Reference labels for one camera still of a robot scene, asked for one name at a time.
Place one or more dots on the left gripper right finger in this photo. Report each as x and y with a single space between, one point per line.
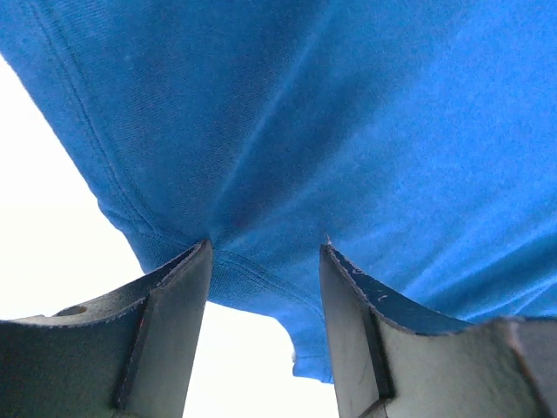
392 357

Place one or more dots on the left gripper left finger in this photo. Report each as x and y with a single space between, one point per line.
127 353

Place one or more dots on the blue t shirt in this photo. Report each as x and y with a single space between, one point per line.
419 136

